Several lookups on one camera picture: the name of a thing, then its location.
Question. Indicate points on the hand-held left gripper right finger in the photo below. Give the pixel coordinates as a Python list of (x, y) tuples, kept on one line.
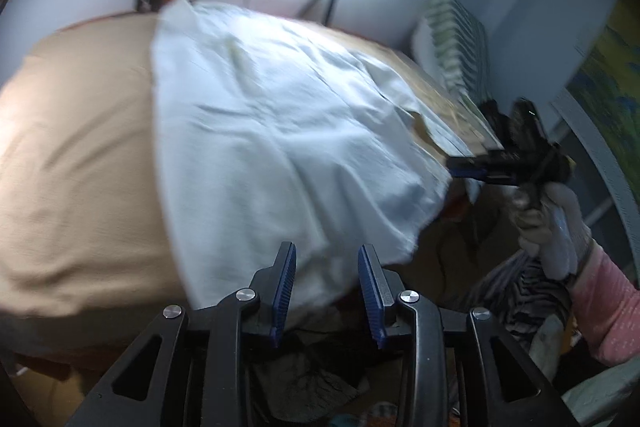
[(370, 292)]

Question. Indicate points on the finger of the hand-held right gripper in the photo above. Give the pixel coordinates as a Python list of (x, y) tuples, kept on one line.
[(467, 167)]

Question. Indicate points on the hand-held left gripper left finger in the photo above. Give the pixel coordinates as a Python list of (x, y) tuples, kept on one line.
[(285, 287)]

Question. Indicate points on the white collared shirt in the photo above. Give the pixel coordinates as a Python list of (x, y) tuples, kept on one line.
[(275, 132)]

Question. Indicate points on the person's right forearm pink sleeve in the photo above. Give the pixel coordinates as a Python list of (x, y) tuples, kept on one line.
[(610, 307)]

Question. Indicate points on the person's right hand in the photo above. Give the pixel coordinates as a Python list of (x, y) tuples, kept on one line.
[(565, 227)]

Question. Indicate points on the brown patterned bedsheet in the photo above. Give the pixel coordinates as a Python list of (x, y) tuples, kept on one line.
[(450, 112)]

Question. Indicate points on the dark grey cloth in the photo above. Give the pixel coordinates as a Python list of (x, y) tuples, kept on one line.
[(310, 372)]

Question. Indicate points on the green striped pillow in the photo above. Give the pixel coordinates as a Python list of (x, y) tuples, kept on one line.
[(455, 42)]

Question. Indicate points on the zebra striped cloth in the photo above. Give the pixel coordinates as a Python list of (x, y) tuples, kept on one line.
[(530, 297)]

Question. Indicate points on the beige blanket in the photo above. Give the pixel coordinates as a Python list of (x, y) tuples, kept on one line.
[(75, 182)]

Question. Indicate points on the colourful wall painting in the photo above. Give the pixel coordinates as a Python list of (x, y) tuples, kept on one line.
[(615, 82)]

